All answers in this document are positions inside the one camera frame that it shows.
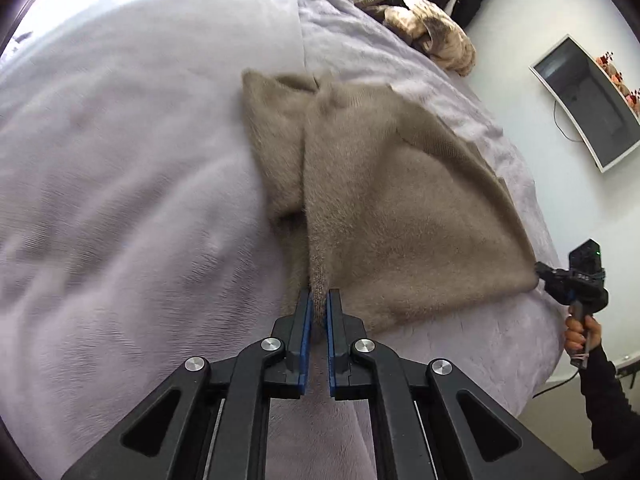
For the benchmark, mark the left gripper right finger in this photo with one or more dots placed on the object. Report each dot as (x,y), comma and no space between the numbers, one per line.
(430,421)

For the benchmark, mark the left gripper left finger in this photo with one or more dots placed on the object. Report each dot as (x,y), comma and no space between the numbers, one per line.
(208,420)

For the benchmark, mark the brown knit sweater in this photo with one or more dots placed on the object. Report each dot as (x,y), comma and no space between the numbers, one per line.
(373,195)

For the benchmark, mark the black sleeved right forearm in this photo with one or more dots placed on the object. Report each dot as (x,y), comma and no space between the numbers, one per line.
(614,424)

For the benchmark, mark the beige striped clothes pile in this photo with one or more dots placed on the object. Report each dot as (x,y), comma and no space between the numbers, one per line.
(425,27)

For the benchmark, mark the right hand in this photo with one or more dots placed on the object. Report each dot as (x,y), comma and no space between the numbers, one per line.
(581,336)

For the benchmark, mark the lavender bed quilt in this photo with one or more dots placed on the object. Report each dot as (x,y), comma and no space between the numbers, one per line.
(133,230)

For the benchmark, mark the white framed wall television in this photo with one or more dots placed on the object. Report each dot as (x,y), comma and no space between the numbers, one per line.
(607,125)

